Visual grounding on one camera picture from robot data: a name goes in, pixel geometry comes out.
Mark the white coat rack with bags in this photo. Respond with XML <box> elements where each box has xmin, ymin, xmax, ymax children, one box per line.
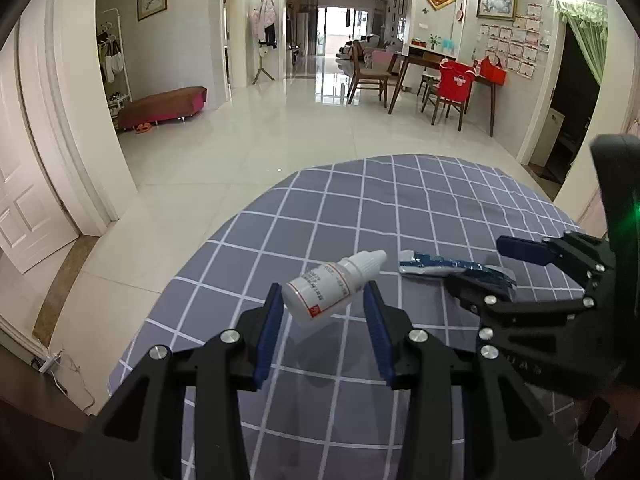
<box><xmin>96</xmin><ymin>7</ymin><xmax>134</xmax><ymax>117</ymax></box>

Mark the blue and white tube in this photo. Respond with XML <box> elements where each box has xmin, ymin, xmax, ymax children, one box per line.
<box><xmin>397</xmin><ymin>249</ymin><xmax>517</xmax><ymax>288</ymax></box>

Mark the coat stand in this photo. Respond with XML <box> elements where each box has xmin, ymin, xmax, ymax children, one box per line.
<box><xmin>247</xmin><ymin>0</ymin><xmax>277</xmax><ymax>84</ymax></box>

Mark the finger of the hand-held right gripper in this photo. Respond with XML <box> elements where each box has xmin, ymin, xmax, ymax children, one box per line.
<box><xmin>496</xmin><ymin>231</ymin><xmax>617</xmax><ymax>287</ymax></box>
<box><xmin>444</xmin><ymin>270</ymin><xmax>602</xmax><ymax>343</ymax></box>

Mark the white dropper bottle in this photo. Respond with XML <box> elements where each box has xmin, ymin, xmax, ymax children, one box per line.
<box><xmin>283</xmin><ymin>250</ymin><xmax>389</xmax><ymax>327</ymax></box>

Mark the light green curtain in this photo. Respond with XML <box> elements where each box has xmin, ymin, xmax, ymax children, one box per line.
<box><xmin>549</xmin><ymin>0</ymin><xmax>610</xmax><ymax>87</ymax></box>

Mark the grey checked tablecloth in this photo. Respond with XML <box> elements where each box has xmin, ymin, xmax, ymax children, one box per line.
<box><xmin>106</xmin><ymin>154</ymin><xmax>640</xmax><ymax>480</ymax></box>

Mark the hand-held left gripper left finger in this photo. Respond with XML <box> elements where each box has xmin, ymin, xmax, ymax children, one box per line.
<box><xmin>60</xmin><ymin>282</ymin><xmax>284</xmax><ymax>480</ymax></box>

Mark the wooden chair with red shirt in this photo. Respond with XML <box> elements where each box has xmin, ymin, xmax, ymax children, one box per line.
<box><xmin>421</xmin><ymin>59</ymin><xmax>476</xmax><ymax>132</ymax></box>

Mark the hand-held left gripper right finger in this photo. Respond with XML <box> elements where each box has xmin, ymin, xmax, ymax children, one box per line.
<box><xmin>363</xmin><ymin>280</ymin><xmax>586</xmax><ymax>480</ymax></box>

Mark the dark wooden table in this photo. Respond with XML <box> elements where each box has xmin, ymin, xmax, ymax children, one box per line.
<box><xmin>387</xmin><ymin>44</ymin><xmax>502</xmax><ymax>137</ymax></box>

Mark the grey sofa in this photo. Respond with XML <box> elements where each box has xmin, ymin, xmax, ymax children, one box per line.
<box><xmin>336</xmin><ymin>34</ymin><xmax>375</xmax><ymax>62</ymax></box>

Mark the silver framed picture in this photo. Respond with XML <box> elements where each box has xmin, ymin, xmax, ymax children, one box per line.
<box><xmin>476</xmin><ymin>0</ymin><xmax>517</xmax><ymax>22</ymax></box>

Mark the white power strip with cable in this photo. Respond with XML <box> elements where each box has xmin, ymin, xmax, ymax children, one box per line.
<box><xmin>36</xmin><ymin>349</ymin><xmax>97</xmax><ymax>413</ymax></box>

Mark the white panel door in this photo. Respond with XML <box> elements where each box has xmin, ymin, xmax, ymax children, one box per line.
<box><xmin>0</xmin><ymin>35</ymin><xmax>82</xmax><ymax>275</ymax></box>

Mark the wall of framed certificates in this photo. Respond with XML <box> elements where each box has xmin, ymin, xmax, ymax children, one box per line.
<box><xmin>472</xmin><ymin>2</ymin><xmax>552</xmax><ymax>79</ymax></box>

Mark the red bag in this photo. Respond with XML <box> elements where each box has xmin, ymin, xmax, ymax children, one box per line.
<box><xmin>479</xmin><ymin>54</ymin><xmax>508</xmax><ymax>86</ymax></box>

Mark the red shirt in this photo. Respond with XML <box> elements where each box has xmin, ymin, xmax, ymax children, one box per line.
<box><xmin>437</xmin><ymin>59</ymin><xmax>476</xmax><ymax>106</ymax></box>

